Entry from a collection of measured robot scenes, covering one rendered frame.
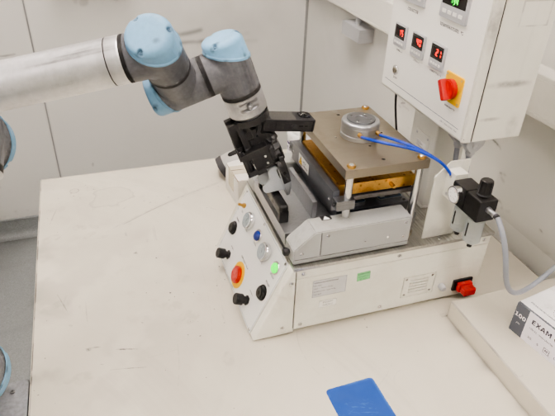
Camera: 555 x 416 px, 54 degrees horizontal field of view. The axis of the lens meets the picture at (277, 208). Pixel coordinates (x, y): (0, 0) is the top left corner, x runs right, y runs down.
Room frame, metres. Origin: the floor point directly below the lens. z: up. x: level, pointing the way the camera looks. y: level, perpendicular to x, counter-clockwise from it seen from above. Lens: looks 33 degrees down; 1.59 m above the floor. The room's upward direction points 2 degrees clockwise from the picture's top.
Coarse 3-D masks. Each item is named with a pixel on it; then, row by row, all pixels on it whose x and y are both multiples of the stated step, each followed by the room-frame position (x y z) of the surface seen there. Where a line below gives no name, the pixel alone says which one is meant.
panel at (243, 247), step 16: (240, 208) 1.08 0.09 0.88; (256, 208) 1.02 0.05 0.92; (240, 224) 1.05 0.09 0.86; (256, 224) 0.99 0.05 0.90; (224, 240) 1.07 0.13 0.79; (240, 240) 1.01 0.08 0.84; (272, 240) 0.91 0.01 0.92; (240, 256) 0.98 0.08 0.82; (256, 256) 0.92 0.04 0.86; (272, 256) 0.88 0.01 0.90; (256, 272) 0.89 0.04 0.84; (272, 272) 0.84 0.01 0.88; (240, 288) 0.91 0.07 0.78; (256, 288) 0.86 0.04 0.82; (272, 288) 0.82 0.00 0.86; (256, 304) 0.83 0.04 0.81; (256, 320) 0.80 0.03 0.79
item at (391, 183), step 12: (312, 144) 1.08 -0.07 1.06; (312, 156) 1.04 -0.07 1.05; (324, 156) 1.03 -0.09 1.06; (324, 168) 0.98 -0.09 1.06; (336, 180) 0.93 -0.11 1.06; (360, 180) 0.93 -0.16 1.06; (372, 180) 0.93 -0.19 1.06; (384, 180) 0.94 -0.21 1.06; (396, 180) 0.95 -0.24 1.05; (408, 180) 0.96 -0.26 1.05; (360, 192) 0.92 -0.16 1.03; (372, 192) 0.93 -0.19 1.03; (384, 192) 0.94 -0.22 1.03; (396, 192) 0.95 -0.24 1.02
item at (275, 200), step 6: (270, 192) 0.95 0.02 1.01; (276, 192) 0.95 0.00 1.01; (270, 198) 0.95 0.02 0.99; (276, 198) 0.93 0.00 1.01; (282, 198) 0.93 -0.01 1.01; (276, 204) 0.92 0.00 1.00; (282, 204) 0.91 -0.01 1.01; (282, 210) 0.90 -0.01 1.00; (282, 216) 0.90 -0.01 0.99; (282, 222) 0.90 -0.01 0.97
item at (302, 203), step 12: (288, 168) 1.06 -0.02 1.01; (300, 180) 1.00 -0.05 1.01; (264, 192) 1.01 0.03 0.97; (300, 192) 0.98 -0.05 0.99; (312, 192) 1.02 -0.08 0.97; (264, 204) 0.99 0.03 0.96; (288, 204) 0.97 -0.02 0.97; (300, 204) 0.97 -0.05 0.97; (312, 204) 0.92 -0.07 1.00; (276, 216) 0.92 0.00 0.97; (288, 216) 0.92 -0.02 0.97; (300, 216) 0.92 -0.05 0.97; (312, 216) 0.92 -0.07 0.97; (276, 228) 0.91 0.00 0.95; (288, 228) 0.88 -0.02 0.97
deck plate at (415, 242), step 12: (252, 192) 1.08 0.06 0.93; (264, 216) 0.98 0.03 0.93; (420, 216) 1.00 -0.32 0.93; (420, 228) 0.96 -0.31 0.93; (408, 240) 0.91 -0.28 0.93; (420, 240) 0.91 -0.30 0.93; (432, 240) 0.91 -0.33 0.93; (444, 240) 0.92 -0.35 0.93; (456, 240) 0.92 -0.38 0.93; (372, 252) 0.87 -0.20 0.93; (384, 252) 0.87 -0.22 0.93; (396, 252) 0.87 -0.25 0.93; (300, 264) 0.82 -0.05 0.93; (312, 264) 0.82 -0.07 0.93; (324, 264) 0.82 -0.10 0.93
